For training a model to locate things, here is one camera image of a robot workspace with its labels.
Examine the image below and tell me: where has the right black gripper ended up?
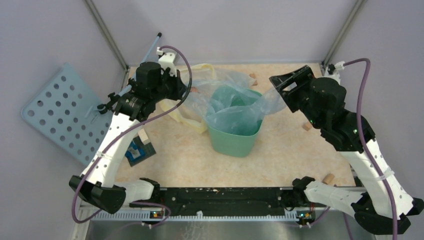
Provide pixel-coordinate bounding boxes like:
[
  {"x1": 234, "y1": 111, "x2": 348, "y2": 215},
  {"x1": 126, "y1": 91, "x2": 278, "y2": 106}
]
[{"x1": 269, "y1": 65, "x2": 323, "y2": 130}]

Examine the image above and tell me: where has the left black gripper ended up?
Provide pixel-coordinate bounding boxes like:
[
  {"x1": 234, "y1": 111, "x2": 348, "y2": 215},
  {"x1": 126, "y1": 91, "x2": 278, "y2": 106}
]
[{"x1": 151, "y1": 67, "x2": 188, "y2": 103}]

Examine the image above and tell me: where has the translucent white yellow trash bag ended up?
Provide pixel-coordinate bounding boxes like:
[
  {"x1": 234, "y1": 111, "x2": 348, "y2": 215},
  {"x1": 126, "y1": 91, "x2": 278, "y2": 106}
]
[{"x1": 168, "y1": 63, "x2": 252, "y2": 134}]

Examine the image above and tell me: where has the light blue plastic bag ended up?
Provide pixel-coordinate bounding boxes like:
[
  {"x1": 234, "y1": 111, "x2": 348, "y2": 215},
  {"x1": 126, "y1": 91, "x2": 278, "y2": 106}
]
[{"x1": 184, "y1": 79, "x2": 287, "y2": 136}]

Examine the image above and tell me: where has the green plastic trash bin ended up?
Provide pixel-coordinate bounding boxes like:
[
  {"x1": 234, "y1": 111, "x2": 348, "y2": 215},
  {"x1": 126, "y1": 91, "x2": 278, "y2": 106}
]
[{"x1": 205, "y1": 86, "x2": 263, "y2": 158}]

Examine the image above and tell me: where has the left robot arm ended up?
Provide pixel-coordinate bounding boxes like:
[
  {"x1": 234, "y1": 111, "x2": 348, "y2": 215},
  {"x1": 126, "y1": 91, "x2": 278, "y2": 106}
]
[{"x1": 69, "y1": 60, "x2": 191, "y2": 218}]

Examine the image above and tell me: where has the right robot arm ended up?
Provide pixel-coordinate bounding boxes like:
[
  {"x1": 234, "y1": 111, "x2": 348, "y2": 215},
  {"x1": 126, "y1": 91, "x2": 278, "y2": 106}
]
[{"x1": 269, "y1": 66, "x2": 424, "y2": 235}]

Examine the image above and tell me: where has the wooden block near bin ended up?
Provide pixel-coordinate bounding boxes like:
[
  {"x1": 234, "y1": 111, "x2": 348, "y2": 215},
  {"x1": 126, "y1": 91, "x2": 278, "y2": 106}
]
[{"x1": 249, "y1": 73, "x2": 258, "y2": 86}]

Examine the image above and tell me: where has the wooden cube block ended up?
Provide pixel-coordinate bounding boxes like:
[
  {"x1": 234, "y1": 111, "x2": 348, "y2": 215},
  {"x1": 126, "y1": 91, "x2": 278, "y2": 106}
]
[{"x1": 302, "y1": 122, "x2": 313, "y2": 131}]

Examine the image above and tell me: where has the wooden block left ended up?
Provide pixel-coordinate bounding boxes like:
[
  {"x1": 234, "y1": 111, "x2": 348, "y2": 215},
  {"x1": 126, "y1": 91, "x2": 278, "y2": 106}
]
[{"x1": 137, "y1": 128, "x2": 151, "y2": 145}]

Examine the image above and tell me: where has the light blue tripod stand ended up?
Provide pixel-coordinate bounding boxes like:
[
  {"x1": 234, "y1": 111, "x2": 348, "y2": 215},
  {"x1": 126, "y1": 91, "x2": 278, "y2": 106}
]
[{"x1": 96, "y1": 32, "x2": 162, "y2": 115}]

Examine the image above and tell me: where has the blue clamp block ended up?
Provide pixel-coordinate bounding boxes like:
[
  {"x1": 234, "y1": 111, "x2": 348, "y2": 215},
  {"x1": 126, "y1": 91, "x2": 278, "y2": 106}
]
[{"x1": 124, "y1": 137, "x2": 157, "y2": 167}]

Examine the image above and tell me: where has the light blue perforated board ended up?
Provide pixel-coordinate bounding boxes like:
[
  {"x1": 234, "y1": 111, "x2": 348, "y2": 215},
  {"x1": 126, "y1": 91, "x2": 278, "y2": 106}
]
[{"x1": 21, "y1": 63, "x2": 113, "y2": 167}]

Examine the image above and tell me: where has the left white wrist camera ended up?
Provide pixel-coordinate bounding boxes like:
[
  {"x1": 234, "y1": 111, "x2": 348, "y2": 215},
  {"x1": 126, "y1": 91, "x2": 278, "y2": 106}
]
[{"x1": 156, "y1": 47, "x2": 178, "y2": 77}]

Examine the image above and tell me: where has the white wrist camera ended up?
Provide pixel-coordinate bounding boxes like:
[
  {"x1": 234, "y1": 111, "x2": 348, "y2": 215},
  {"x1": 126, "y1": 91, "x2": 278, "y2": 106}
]
[
  {"x1": 323, "y1": 61, "x2": 345, "y2": 85},
  {"x1": 156, "y1": 47, "x2": 178, "y2": 77}
]

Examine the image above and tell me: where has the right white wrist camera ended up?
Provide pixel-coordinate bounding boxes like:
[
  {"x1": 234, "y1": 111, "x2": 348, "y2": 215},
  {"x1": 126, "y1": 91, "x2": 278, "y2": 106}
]
[{"x1": 323, "y1": 61, "x2": 345, "y2": 85}]

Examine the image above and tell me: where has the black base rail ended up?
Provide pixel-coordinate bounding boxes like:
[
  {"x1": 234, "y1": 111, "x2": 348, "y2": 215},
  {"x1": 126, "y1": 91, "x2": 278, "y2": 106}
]
[{"x1": 129, "y1": 187, "x2": 327, "y2": 220}]

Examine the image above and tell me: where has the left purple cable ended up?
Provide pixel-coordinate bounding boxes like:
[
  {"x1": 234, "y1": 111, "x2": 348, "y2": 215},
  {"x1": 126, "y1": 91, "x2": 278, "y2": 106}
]
[{"x1": 71, "y1": 45, "x2": 193, "y2": 224}]

